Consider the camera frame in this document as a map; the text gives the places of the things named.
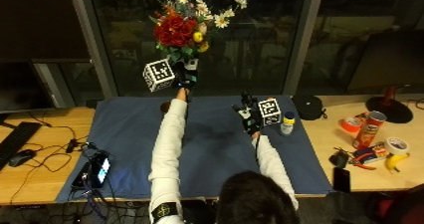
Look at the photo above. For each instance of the person's right hand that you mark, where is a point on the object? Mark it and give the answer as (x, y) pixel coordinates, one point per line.
(250, 117)

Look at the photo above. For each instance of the person's left hand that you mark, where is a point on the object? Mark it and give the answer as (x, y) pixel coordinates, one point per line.
(185, 76)

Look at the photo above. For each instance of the artificial flower bouquet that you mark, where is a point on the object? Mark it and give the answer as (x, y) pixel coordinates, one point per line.
(185, 25)

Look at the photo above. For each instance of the white marker cube left glove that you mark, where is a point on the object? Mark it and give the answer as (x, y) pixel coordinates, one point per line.
(159, 74)

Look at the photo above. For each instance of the white marker cube glove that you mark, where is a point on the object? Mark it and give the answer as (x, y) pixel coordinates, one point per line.
(270, 111)
(159, 74)

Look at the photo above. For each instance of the white marker cube right glove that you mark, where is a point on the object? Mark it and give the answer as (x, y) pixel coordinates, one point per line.
(270, 111)

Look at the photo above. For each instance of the white bottle with blue cap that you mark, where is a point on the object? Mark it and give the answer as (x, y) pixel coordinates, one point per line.
(288, 123)

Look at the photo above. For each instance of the black round pouch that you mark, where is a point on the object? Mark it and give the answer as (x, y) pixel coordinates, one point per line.
(309, 107)

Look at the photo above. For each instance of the blue cloth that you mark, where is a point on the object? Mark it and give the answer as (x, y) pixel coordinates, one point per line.
(128, 137)

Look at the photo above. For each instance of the small black pouch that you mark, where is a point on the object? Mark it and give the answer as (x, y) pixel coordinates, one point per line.
(339, 158)

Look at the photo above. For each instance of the red chips can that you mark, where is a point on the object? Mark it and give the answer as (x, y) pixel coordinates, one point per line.
(370, 130)

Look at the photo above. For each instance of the black smartphone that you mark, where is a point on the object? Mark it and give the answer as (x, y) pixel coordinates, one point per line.
(341, 180)

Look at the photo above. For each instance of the colourful small box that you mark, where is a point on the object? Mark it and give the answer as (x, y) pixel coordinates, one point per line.
(370, 152)

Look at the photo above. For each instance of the black armband with yellow mark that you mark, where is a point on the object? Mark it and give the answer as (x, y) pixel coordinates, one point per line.
(164, 210)

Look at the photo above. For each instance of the black device with lit screen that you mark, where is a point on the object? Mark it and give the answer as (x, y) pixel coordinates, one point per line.
(95, 171)

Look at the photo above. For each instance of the dark monitor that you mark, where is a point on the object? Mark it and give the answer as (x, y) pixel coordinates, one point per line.
(22, 86)

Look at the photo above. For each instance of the white tape roll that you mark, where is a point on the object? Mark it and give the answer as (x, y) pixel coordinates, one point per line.
(397, 146)

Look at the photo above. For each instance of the yellow banana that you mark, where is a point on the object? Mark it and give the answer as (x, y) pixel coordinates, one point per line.
(395, 161)

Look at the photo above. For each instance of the black keyboard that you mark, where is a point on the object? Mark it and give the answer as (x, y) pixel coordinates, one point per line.
(16, 141)

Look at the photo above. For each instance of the black computer mouse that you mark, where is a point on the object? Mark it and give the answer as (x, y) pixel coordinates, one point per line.
(22, 158)

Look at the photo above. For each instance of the red chair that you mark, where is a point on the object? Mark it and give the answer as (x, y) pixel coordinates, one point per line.
(395, 205)

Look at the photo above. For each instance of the black monitor stand red post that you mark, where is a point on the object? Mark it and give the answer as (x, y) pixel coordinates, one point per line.
(390, 108)

